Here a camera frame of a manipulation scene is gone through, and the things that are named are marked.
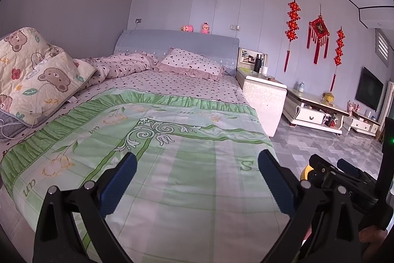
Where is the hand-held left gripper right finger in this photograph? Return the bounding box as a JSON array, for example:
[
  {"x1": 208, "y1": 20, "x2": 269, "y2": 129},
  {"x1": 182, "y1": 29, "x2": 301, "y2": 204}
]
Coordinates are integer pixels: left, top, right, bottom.
[{"x1": 258, "y1": 150, "x2": 361, "y2": 263}]

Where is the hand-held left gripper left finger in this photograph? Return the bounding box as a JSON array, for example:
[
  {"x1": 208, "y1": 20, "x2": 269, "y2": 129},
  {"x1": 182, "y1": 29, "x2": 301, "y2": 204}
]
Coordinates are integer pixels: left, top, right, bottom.
[{"x1": 32, "y1": 152, "x2": 138, "y2": 263}]

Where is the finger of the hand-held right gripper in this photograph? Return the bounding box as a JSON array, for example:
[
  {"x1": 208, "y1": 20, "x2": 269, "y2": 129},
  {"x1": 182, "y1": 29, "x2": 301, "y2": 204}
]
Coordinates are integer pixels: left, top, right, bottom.
[
  {"x1": 309, "y1": 154, "x2": 334, "y2": 182},
  {"x1": 336, "y1": 158, "x2": 365, "y2": 179}
]

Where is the yellow rimmed trash bin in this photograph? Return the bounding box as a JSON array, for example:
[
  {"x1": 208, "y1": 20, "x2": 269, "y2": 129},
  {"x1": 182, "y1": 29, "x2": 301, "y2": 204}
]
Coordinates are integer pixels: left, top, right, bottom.
[{"x1": 300, "y1": 166, "x2": 315, "y2": 181}]

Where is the small white cabinet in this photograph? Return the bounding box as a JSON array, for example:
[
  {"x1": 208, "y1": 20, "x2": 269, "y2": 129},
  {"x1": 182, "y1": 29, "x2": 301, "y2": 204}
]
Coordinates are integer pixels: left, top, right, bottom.
[{"x1": 348, "y1": 110, "x2": 382, "y2": 137}]

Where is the white television cabinet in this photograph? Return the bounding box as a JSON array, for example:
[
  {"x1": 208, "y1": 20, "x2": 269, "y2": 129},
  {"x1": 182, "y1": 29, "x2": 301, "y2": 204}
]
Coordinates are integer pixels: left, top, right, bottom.
[{"x1": 282, "y1": 87, "x2": 351, "y2": 136}]

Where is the green floral blanket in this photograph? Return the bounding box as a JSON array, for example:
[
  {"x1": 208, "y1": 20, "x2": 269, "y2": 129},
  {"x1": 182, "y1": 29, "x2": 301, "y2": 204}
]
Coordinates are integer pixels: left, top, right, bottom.
[{"x1": 0, "y1": 93, "x2": 293, "y2": 263}]

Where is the white nightstand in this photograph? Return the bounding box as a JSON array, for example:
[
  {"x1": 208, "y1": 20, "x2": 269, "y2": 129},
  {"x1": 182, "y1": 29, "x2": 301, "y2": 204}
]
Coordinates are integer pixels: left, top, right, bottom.
[{"x1": 235, "y1": 67, "x2": 288, "y2": 138}]

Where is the polka dot bed sheet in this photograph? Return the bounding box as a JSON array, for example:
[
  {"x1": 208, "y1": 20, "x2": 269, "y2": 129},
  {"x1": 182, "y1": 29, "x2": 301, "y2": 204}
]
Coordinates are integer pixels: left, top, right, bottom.
[{"x1": 0, "y1": 69, "x2": 256, "y2": 159}]

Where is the polka dot duvet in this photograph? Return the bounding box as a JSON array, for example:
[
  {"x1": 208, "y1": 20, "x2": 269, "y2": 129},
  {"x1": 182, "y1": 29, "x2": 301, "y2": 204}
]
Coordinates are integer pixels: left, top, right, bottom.
[{"x1": 74, "y1": 52, "x2": 159, "y2": 86}]

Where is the bear print quilt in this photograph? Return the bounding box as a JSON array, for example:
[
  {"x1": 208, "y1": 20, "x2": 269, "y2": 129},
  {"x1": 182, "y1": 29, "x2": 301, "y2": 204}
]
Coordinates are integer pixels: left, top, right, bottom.
[{"x1": 0, "y1": 27, "x2": 97, "y2": 128}]

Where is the white framed picture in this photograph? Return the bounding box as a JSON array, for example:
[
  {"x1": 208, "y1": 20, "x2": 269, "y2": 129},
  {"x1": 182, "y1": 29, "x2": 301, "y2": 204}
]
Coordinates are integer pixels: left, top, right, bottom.
[{"x1": 238, "y1": 48, "x2": 268, "y2": 69}]

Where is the red diamond knot ornament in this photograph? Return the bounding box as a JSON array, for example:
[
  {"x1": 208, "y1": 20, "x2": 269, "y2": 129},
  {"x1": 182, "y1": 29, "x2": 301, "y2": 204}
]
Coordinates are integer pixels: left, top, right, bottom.
[{"x1": 306, "y1": 4, "x2": 330, "y2": 65}]

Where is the polka dot pillow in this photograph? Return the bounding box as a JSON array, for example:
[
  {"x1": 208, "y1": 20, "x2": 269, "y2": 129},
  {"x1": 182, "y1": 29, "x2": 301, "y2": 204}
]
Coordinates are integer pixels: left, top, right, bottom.
[{"x1": 154, "y1": 48, "x2": 225, "y2": 82}]

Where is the grey fabric bed headboard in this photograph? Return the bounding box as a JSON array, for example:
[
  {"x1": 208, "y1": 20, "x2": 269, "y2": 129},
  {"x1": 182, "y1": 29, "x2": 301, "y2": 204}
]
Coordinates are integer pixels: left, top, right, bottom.
[{"x1": 113, "y1": 29, "x2": 240, "y2": 75}]

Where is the black wall television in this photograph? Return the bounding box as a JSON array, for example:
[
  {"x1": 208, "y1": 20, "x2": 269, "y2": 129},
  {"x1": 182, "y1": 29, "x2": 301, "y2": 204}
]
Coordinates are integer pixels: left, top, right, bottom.
[{"x1": 355, "y1": 67, "x2": 385, "y2": 112}]

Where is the long red knot string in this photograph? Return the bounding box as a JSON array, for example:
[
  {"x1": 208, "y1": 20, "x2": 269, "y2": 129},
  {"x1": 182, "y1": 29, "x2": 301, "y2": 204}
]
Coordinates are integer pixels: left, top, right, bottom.
[
  {"x1": 288, "y1": 0, "x2": 300, "y2": 72},
  {"x1": 330, "y1": 27, "x2": 346, "y2": 92}
]

